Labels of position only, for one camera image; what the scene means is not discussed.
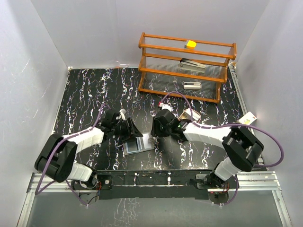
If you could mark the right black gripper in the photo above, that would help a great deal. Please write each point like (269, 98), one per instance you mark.
(155, 131)

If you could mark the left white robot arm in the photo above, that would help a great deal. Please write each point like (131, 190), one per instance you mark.
(56, 159)

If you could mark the orange wooden shelf rack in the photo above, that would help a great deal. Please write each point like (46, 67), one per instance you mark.
(161, 75)

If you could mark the small white stapler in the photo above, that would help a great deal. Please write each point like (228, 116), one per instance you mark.
(192, 86)

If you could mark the white card box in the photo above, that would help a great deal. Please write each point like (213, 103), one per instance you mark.
(247, 119)

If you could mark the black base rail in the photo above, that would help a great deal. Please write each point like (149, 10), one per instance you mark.
(145, 184)

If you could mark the grey black stapler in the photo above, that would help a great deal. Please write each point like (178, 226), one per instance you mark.
(187, 64)

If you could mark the oval wooden tray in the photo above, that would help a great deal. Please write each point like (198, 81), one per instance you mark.
(184, 116)

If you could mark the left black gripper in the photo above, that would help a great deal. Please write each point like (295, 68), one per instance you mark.
(131, 130)

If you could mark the yellow white block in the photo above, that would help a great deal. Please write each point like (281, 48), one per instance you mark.
(190, 44)

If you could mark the stack of cards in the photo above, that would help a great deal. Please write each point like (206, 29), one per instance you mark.
(195, 115)

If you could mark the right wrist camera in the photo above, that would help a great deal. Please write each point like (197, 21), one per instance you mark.
(164, 106)

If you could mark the grey card holder wallet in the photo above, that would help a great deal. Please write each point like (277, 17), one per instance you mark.
(139, 144)

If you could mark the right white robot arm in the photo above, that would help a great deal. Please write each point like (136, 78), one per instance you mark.
(242, 147)

